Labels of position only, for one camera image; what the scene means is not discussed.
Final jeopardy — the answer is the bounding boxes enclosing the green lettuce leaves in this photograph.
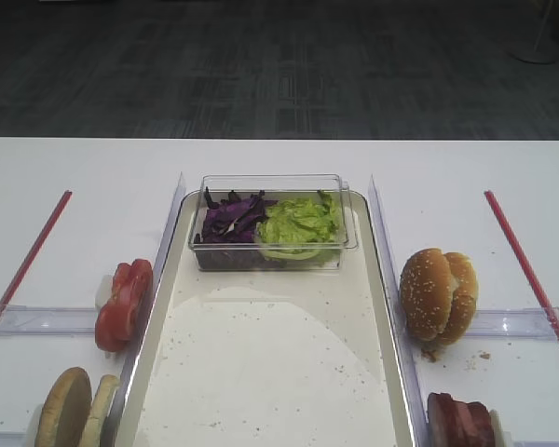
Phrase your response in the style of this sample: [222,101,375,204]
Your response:
[255,191,342,265]

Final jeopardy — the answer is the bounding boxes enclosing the purple cabbage shreds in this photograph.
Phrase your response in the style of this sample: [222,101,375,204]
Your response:
[194,187,276,271]

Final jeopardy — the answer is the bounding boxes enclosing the left upper clear rail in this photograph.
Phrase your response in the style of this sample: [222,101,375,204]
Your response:
[0,305,98,336]

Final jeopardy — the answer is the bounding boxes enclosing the grey floor stand base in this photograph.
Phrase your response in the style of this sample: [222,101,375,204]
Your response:
[505,0,556,65]

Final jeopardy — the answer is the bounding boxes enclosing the meat patty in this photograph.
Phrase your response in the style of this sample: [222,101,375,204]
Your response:
[456,401,496,446]
[428,393,467,447]

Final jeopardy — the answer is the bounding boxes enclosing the front tomato slice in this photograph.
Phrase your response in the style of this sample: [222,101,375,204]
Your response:
[94,271,152,352]

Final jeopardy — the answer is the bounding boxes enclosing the rear meat patty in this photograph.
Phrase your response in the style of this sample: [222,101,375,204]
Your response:
[456,401,496,446]

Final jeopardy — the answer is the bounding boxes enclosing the pale bun bottom slice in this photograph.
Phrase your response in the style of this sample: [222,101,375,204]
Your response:
[78,374,120,447]

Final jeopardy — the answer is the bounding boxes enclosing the rear sesame bun top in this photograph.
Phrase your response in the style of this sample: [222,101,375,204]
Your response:
[437,252,479,345]

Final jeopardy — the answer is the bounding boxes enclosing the front sesame bun top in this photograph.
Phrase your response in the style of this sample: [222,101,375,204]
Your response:
[400,248,454,342]

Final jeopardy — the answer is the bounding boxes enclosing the left red strip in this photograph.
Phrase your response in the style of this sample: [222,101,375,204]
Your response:
[0,190,73,318]

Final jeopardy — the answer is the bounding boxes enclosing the sesame bun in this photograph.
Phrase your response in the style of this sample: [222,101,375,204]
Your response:
[437,252,479,345]
[400,248,454,342]

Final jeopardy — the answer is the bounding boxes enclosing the clear plastic salad box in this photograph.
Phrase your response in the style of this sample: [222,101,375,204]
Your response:
[187,174,358,271]

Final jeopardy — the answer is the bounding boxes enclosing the right long clear divider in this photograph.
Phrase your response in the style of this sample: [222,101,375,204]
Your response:
[368,176,430,446]

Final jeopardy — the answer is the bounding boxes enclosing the cream metal tray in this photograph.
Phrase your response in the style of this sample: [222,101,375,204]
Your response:
[116,193,414,446]

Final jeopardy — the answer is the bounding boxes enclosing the left long clear divider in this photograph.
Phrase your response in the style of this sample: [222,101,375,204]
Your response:
[101,172,186,446]

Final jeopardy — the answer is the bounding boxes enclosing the right lower clear rail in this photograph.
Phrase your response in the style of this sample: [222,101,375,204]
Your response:
[506,440,559,447]

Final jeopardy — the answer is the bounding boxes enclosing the clear rail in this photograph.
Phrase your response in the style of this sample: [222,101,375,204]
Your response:
[465,307,559,341]
[0,432,34,447]
[506,440,559,447]
[0,305,98,336]

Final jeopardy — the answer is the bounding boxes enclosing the left lower clear rail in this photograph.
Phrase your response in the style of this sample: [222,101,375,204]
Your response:
[0,432,34,447]

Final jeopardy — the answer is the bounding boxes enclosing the long clear divider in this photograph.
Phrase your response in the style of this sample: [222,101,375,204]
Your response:
[368,176,430,446]
[101,172,186,446]

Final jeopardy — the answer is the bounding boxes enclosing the white patty stand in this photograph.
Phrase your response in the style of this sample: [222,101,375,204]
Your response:
[489,410,514,447]

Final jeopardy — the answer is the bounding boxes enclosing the brown bun bottom half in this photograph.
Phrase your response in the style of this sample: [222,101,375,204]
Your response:
[34,367,92,447]

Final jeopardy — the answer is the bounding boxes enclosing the rear tomato slice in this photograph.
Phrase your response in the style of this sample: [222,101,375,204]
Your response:
[111,258,153,299]

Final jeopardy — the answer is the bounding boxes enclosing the right upper clear rail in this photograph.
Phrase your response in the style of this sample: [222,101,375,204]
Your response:
[465,307,559,341]

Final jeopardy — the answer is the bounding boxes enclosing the right red strip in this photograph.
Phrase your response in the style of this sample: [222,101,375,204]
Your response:
[484,190,559,344]

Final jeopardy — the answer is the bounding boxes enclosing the white tomato stand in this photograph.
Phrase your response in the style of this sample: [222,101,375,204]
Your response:
[95,275,113,309]

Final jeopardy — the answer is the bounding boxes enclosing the front meat patty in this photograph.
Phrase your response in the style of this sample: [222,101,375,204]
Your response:
[428,393,467,447]

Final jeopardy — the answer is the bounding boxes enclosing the white bun stand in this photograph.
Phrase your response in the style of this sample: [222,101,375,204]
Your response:
[24,404,43,447]

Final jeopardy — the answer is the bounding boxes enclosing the tomato slice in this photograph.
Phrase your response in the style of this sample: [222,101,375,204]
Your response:
[94,271,152,352]
[111,258,153,299]

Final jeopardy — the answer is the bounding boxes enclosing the red strip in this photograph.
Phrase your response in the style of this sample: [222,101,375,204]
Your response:
[484,190,559,344]
[0,190,73,318]

